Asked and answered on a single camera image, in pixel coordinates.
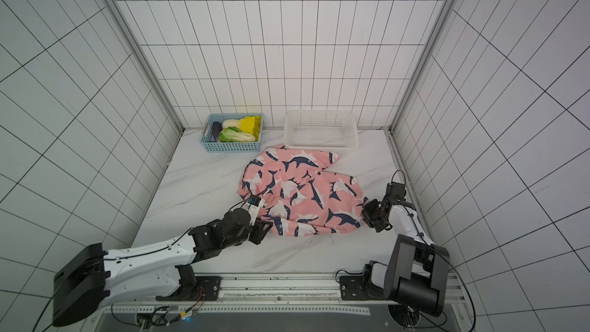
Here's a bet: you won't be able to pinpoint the pink shark print shorts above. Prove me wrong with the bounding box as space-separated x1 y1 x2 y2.
238 145 367 238

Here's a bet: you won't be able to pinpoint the white perforated plastic basket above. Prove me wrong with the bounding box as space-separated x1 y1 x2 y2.
284 110 359 156

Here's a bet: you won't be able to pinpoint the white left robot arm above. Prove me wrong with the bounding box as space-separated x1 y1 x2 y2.
52 207 273 327

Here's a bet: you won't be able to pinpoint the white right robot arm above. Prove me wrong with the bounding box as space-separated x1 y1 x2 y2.
362 182 450 317

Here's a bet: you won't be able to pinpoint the blue plastic basket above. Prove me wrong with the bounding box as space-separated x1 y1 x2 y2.
200 113 264 152

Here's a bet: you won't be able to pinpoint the green napa cabbage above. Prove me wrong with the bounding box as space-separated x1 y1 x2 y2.
218 127 258 143

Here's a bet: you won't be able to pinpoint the white radish toy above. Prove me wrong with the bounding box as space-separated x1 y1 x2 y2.
222 119 241 131

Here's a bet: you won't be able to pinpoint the purple eggplant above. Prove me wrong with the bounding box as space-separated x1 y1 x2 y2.
210 121 223 142

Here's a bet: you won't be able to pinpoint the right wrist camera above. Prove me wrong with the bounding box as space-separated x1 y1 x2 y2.
386 181 407 201

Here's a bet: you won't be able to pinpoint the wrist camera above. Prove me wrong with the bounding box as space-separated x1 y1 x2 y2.
246 195 265 225
386 181 407 201

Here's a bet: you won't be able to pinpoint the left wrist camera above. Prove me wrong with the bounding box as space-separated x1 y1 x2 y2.
246 195 265 225

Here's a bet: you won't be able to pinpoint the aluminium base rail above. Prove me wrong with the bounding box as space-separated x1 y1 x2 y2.
193 273 464 307

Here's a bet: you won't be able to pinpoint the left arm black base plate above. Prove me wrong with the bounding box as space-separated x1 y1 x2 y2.
155 276 222 302

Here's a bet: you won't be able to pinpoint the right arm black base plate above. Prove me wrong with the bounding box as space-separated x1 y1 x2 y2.
336 275 373 301

